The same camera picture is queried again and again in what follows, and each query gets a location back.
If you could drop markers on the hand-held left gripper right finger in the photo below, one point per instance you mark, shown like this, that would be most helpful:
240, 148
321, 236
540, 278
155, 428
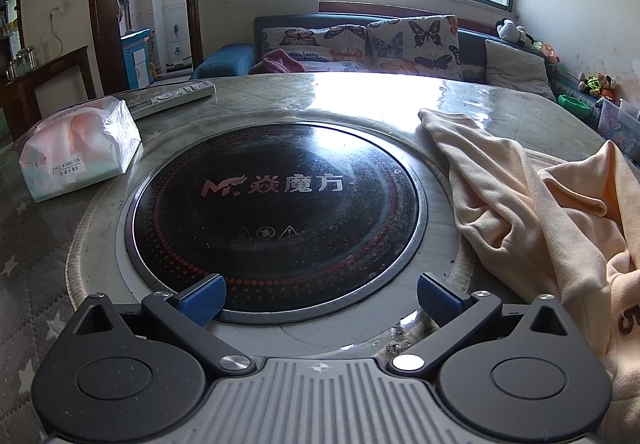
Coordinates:
440, 300

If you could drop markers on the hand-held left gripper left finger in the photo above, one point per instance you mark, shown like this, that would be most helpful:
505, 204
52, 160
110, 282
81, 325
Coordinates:
202, 300

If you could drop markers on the dark wooden door frame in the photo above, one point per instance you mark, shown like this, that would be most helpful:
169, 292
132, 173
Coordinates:
102, 24

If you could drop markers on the clear plastic storage box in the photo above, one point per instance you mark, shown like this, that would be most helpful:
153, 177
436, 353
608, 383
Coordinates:
620, 124

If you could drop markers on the pink plush toy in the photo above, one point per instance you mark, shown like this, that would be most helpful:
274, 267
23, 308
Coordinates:
549, 53

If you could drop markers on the round black induction cooktop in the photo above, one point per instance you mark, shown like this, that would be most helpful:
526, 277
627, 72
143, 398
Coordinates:
275, 204

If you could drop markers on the white tissue pack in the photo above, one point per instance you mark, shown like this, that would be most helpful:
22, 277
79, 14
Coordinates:
80, 149

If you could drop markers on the green and brown plush toy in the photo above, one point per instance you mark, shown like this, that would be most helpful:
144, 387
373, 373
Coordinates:
595, 84

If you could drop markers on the pink cloth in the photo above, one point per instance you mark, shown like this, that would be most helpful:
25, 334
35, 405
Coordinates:
282, 62

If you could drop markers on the blue corner sofa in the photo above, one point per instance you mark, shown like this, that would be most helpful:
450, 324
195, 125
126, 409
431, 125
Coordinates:
230, 59

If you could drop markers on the grey remote control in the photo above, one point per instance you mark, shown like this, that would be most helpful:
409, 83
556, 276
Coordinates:
170, 97

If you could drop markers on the dark wooden side cabinet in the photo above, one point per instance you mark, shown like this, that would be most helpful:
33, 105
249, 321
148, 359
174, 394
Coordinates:
25, 94

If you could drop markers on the green plastic bowl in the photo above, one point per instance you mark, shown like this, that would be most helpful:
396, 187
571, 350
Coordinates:
574, 105

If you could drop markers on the butterfly print cushion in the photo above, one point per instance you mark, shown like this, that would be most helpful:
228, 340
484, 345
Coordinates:
320, 37
340, 57
410, 44

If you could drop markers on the blue cabinet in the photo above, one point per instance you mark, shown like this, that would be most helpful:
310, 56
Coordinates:
135, 59

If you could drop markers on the grey cushion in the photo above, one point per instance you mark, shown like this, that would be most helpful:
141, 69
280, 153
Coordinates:
517, 69

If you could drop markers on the cream sweatshirt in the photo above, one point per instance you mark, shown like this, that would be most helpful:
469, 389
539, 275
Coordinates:
525, 204

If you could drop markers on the panda plush toy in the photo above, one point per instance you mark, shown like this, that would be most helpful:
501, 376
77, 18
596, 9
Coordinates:
510, 32

